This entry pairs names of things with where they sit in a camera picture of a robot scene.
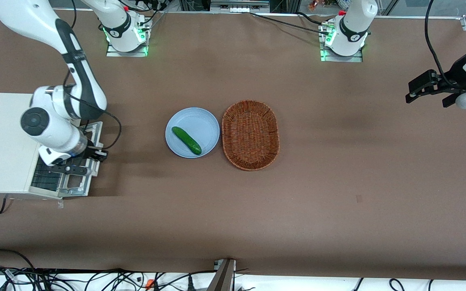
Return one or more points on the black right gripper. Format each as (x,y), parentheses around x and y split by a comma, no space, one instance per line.
(88,151)

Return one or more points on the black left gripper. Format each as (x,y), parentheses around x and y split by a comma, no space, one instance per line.
(454,72)

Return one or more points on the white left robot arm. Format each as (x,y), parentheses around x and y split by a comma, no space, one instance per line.
(348,34)

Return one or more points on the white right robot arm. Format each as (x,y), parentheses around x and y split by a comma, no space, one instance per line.
(83,81)

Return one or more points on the white toaster oven body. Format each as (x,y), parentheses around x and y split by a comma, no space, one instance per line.
(2,153)

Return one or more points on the green cucumber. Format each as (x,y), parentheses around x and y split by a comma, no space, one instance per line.
(186,140)

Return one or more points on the light blue plate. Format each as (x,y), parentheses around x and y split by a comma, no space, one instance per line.
(200,125)

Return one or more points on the brown wicker basket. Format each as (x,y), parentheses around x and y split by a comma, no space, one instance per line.
(250,135)

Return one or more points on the white power strip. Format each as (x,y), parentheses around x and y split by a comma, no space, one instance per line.
(239,8)

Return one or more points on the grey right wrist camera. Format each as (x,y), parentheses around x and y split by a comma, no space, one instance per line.
(49,157)

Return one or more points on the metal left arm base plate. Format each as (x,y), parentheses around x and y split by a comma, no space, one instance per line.
(342,59)

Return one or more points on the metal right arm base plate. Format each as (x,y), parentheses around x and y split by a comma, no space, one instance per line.
(113,53)

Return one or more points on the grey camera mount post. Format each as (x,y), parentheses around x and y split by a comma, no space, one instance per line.
(221,277)

